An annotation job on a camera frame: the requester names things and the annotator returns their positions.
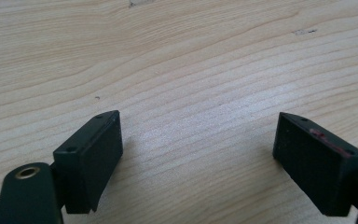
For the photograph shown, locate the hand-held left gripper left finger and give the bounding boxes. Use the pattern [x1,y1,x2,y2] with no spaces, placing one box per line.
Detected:
[52,109,124,215]

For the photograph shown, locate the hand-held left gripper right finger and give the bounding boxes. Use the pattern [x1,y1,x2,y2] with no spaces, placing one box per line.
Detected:
[272,112,358,217]

